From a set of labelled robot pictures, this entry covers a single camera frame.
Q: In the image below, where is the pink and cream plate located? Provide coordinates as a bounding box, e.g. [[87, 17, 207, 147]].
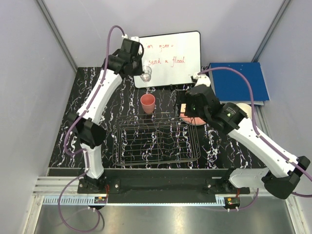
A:
[[180, 103, 206, 126]]

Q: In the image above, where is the clear drinking glass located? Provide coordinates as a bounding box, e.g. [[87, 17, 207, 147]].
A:
[[140, 65, 152, 82]]

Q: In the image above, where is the pink plastic cup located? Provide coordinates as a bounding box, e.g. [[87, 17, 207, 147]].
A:
[[140, 94, 156, 114]]

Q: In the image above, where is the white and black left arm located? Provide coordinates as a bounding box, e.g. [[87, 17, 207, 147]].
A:
[[68, 37, 144, 193]]

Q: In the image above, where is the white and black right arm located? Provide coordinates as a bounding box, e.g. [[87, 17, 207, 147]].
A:
[[177, 84, 311, 199]]

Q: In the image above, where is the blue binder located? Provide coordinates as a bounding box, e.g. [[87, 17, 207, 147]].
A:
[[209, 62, 270, 105]]

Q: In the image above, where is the small whiteboard with red writing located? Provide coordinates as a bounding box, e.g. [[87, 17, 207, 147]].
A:
[[134, 31, 201, 88]]

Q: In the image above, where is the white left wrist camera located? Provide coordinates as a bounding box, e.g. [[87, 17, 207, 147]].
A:
[[122, 34, 139, 42]]

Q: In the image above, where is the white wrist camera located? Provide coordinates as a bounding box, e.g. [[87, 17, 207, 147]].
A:
[[122, 34, 139, 42], [191, 73, 211, 87]]

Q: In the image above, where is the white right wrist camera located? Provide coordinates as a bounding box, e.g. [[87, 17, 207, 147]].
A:
[[191, 73, 211, 87]]

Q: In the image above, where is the metal wire dish rack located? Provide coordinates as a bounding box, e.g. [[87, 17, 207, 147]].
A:
[[113, 112, 200, 167]]

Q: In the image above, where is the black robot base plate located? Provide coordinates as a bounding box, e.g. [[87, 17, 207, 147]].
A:
[[78, 169, 250, 206]]

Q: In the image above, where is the white cable duct strip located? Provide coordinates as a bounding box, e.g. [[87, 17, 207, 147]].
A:
[[42, 195, 107, 206]]

